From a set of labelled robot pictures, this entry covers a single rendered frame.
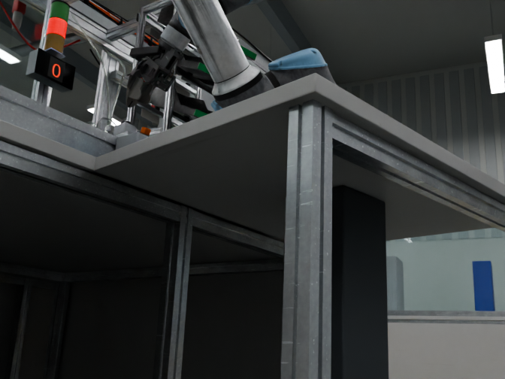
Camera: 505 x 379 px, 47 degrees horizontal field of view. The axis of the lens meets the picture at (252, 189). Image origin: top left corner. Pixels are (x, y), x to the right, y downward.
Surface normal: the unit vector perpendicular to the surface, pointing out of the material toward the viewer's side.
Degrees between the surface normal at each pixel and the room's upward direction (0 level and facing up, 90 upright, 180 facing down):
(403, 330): 90
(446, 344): 90
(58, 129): 90
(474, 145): 90
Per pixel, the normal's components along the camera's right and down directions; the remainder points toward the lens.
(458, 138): -0.41, -0.28
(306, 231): -0.70, -0.23
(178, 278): 0.83, -0.12
